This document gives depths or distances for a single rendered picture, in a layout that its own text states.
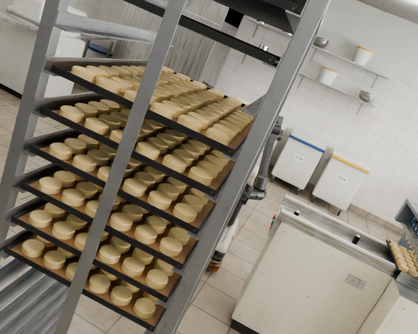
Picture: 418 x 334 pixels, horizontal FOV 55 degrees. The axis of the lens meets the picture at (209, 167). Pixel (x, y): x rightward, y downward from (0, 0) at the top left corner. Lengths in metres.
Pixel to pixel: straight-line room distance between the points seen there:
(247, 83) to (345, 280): 4.41
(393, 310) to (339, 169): 3.54
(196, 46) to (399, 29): 2.81
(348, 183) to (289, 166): 0.82
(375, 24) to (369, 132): 1.51
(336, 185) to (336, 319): 3.35
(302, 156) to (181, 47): 2.27
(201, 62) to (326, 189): 2.47
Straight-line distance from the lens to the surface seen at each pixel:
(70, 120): 0.86
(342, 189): 5.80
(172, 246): 0.88
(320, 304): 2.61
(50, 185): 0.96
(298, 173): 5.77
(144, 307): 0.99
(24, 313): 1.45
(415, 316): 2.45
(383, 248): 2.79
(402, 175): 6.49
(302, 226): 2.40
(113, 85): 0.83
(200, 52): 5.67
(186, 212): 0.83
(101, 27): 1.00
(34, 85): 0.88
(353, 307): 2.62
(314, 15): 0.71
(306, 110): 6.30
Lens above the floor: 1.69
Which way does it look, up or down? 18 degrees down
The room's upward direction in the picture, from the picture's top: 23 degrees clockwise
